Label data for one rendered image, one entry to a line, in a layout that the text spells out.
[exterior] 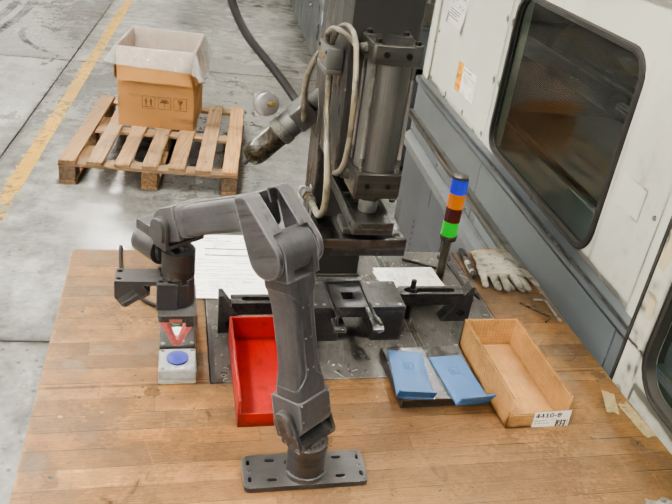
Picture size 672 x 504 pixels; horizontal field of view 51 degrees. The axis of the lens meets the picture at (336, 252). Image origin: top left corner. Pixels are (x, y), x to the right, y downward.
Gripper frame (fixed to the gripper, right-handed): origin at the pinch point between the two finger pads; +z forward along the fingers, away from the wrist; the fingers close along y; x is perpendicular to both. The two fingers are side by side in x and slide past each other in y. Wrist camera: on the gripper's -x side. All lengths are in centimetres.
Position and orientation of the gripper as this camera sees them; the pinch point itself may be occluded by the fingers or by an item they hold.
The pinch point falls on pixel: (176, 340)
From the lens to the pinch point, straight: 134.0
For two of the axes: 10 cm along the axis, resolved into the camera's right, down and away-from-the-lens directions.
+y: 1.9, 5.0, -8.4
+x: 9.7, 0.2, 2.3
